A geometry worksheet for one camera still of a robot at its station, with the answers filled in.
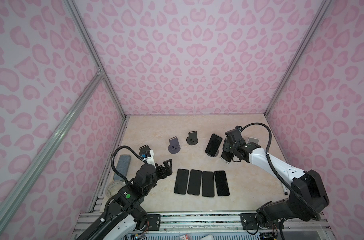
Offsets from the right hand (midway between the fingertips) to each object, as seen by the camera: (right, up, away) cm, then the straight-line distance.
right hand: (229, 143), depth 88 cm
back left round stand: (-33, -4, +10) cm, 35 cm away
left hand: (-35, -7, -13) cm, 38 cm away
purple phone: (-21, -23, -2) cm, 31 cm away
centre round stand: (-7, -8, +5) cm, 12 cm away
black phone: (-13, -23, -4) cm, 26 cm away
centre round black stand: (-22, +1, +13) cm, 25 cm away
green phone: (-9, -2, +3) cm, 10 cm away
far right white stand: (+16, +1, +7) cm, 17 cm away
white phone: (-5, -23, -1) cm, 23 cm away
